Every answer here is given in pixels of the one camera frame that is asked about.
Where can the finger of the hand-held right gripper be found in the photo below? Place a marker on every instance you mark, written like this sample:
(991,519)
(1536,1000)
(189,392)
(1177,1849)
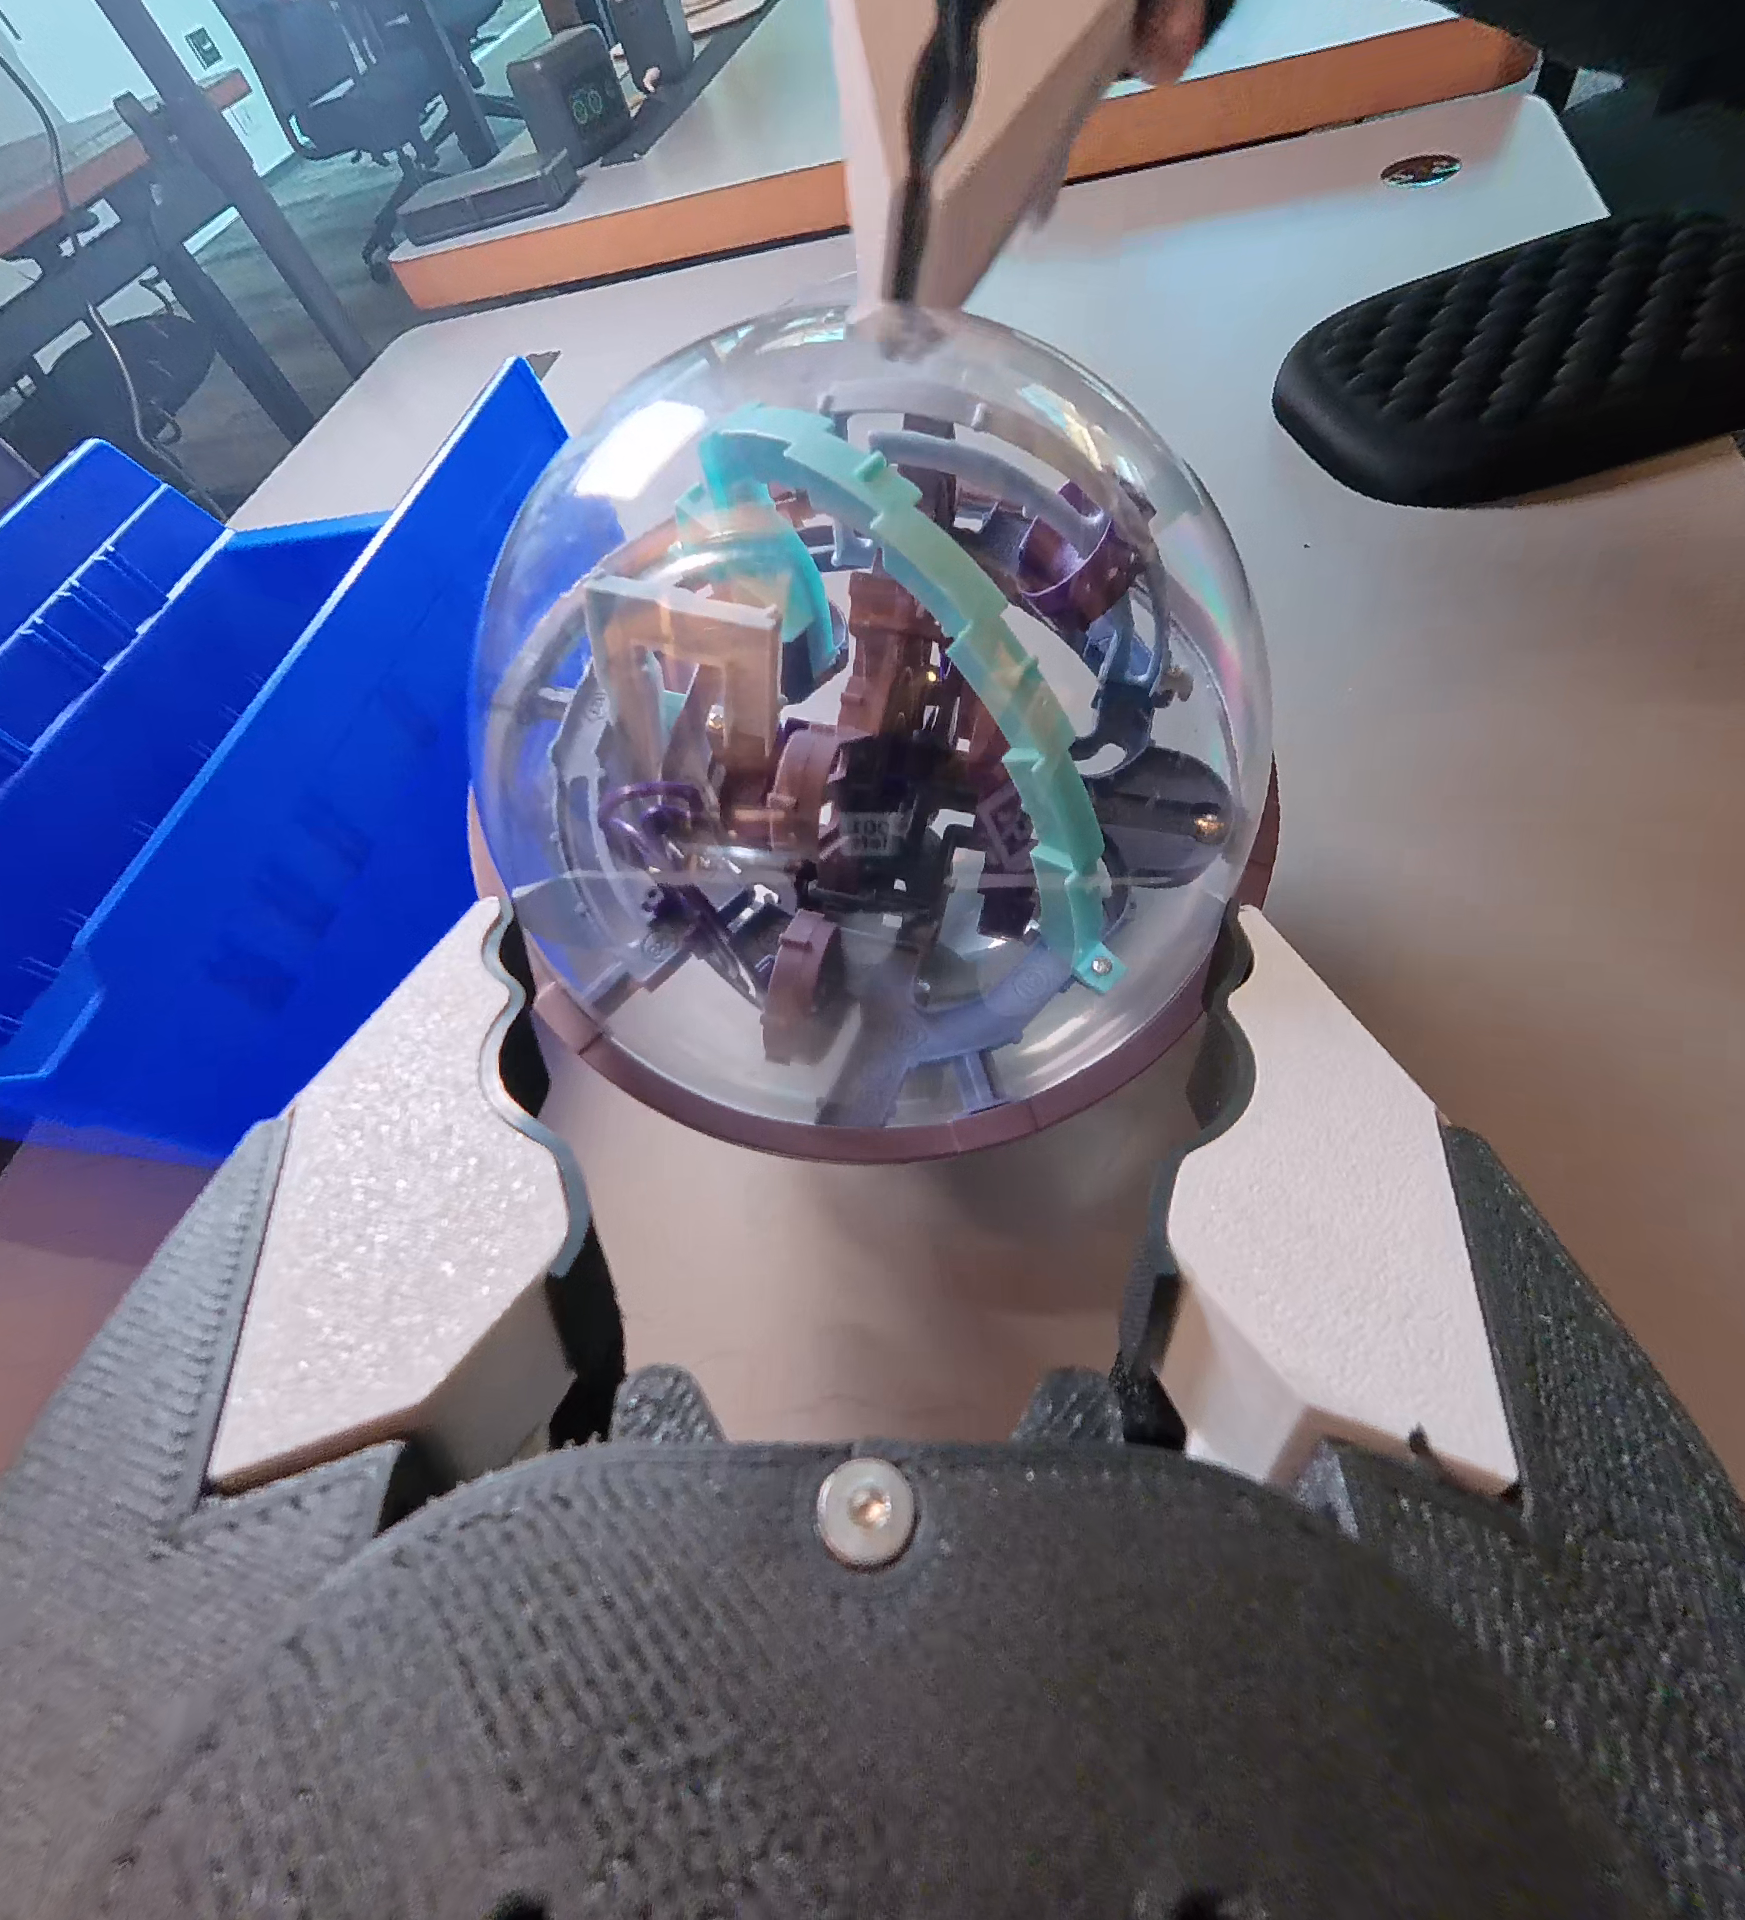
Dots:
(1023,104)
(874,122)

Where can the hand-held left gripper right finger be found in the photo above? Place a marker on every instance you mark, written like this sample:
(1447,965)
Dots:
(1337,1201)

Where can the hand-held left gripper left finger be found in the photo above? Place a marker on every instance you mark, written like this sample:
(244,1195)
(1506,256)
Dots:
(393,1201)

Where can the clear maze ball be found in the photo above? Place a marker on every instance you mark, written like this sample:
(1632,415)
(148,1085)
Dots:
(874,676)

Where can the person's right forearm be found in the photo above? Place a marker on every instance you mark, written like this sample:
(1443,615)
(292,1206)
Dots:
(1684,39)

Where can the person's right hand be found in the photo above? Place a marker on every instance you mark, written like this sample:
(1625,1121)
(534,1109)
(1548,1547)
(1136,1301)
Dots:
(1184,32)

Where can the orange-edged desk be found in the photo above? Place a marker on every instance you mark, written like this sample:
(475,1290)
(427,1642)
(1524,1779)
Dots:
(753,166)

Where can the black battery charger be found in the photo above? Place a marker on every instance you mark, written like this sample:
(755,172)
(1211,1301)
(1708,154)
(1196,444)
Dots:
(557,83)
(655,39)

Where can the black flat case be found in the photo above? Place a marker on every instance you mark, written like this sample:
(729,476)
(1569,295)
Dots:
(489,203)

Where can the blue plastic bin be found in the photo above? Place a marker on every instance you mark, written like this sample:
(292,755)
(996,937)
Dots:
(212,780)

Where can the black office chair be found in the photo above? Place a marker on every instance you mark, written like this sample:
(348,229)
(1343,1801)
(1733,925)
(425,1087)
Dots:
(363,74)

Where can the black textured wrist pad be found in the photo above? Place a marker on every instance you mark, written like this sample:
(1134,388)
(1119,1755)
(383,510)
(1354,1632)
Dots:
(1547,352)

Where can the wooden desk black legs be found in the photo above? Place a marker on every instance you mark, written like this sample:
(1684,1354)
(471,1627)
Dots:
(63,166)

